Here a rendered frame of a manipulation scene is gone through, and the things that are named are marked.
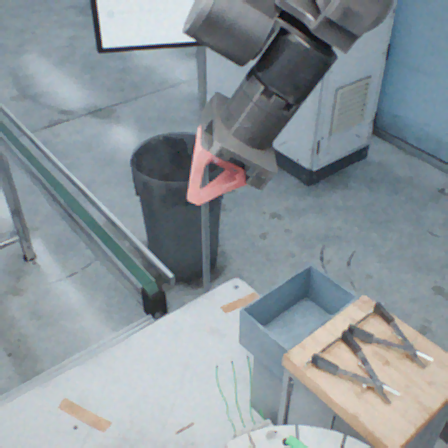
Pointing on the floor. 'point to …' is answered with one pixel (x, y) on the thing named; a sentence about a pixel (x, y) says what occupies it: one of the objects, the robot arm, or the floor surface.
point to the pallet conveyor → (72, 214)
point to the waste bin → (181, 232)
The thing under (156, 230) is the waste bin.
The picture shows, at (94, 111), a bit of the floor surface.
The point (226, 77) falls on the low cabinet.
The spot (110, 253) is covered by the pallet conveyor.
